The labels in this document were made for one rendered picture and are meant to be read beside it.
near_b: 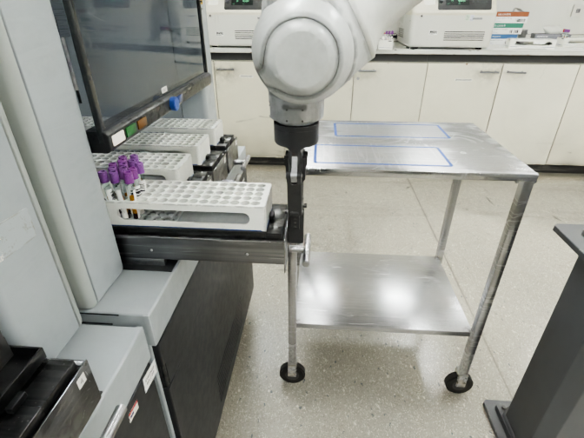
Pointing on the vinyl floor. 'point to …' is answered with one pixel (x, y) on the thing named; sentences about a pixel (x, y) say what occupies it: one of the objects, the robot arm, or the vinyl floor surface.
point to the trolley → (434, 156)
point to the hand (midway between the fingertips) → (295, 225)
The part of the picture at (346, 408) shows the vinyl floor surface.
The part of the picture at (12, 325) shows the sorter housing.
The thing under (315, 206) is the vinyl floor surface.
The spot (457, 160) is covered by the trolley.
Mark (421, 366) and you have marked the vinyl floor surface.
